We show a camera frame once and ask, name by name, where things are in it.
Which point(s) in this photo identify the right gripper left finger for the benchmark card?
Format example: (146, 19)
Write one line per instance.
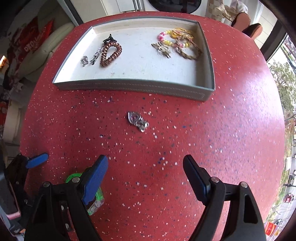
(92, 178)

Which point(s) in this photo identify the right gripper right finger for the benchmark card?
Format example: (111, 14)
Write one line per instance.
(198, 177)

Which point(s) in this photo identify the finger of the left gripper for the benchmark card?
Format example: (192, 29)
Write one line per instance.
(36, 160)

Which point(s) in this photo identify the small silver crystal brooch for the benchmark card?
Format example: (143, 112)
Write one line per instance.
(84, 61)

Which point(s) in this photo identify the silver star hair clip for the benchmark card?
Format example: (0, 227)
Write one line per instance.
(96, 55)

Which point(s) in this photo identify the grey jewelry tray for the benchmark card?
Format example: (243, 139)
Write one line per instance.
(140, 67)

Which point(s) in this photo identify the silver swirl brooch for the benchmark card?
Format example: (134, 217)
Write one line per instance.
(137, 120)

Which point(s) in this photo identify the cream leather sofa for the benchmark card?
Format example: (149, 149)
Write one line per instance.
(34, 63)

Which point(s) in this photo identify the red cushion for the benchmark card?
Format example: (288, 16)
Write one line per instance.
(27, 39)

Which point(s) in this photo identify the brown round chair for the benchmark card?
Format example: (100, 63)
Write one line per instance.
(253, 31)
(241, 22)

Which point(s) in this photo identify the white washing machine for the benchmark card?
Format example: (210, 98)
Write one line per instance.
(194, 7)

